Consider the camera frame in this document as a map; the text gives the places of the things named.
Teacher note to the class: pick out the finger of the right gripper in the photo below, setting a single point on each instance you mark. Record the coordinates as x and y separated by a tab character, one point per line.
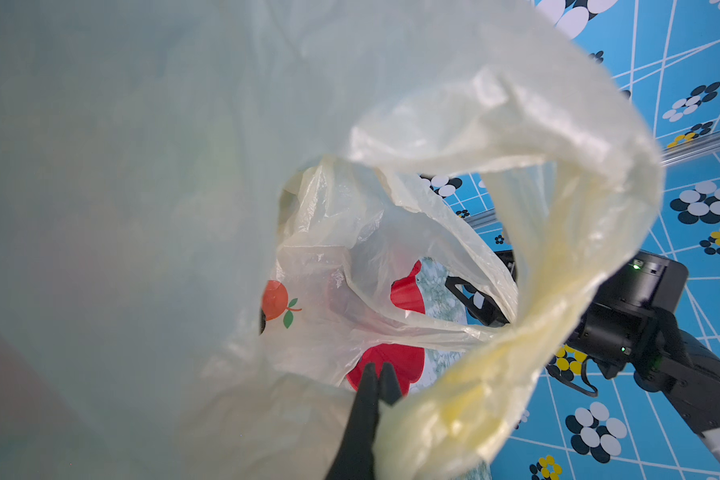
481	308

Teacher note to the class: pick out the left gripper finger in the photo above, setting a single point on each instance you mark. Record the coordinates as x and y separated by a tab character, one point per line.
355	458

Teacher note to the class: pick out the red flower-shaped plate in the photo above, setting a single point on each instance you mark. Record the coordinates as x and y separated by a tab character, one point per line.
407	361

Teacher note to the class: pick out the yellowish plastic bag orange print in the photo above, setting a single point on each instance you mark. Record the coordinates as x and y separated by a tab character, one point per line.
204	204

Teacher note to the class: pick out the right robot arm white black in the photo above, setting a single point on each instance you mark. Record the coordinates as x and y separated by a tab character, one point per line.
630	395

